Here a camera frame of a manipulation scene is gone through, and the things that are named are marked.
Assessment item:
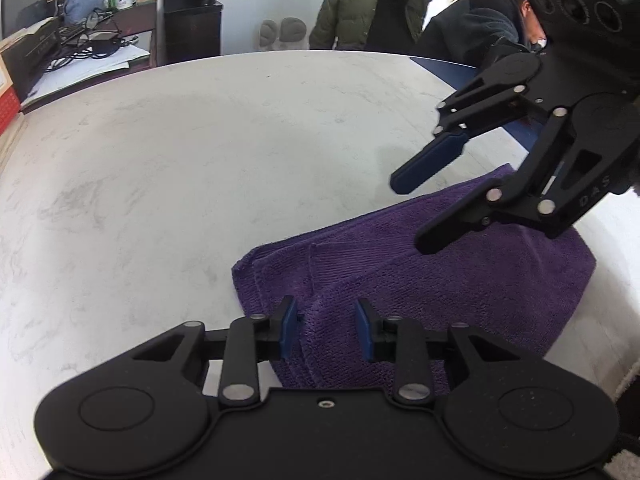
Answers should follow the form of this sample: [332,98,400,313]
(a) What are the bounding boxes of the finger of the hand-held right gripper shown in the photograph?
[415,107,628,256]
[390,62,526,196]

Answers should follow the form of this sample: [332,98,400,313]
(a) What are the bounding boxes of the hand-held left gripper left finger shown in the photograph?
[132,296,296,407]

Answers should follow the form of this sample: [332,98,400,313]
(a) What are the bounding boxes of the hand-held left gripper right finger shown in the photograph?
[354,298,521,407]

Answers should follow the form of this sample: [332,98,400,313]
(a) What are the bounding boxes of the purple towel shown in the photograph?
[231,162,597,391]

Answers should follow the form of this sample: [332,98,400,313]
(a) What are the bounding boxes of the person's left forearm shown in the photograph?
[602,355,640,480]

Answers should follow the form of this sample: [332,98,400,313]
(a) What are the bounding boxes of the blue table mat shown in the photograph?
[410,55,551,153]

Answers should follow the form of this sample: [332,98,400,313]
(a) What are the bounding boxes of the green padded coat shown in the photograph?
[309,0,436,53]

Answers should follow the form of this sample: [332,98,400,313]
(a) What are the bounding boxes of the grey slippers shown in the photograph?
[257,16,308,52]

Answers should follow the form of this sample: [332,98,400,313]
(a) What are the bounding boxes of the black cabinet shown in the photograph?
[164,0,223,66]

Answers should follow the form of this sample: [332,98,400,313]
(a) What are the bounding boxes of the dark wooden desk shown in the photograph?
[0,10,157,111]

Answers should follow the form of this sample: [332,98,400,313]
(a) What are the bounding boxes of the white papers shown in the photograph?
[30,42,151,96]

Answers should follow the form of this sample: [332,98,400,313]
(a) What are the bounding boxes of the red desk calendar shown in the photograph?
[0,52,23,136]

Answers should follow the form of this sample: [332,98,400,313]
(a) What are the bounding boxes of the black printer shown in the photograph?
[0,17,63,101]

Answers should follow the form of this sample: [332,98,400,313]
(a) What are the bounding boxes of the blue bag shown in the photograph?
[64,0,108,23]

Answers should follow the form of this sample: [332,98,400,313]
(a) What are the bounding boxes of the black monitor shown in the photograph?
[0,0,48,41]

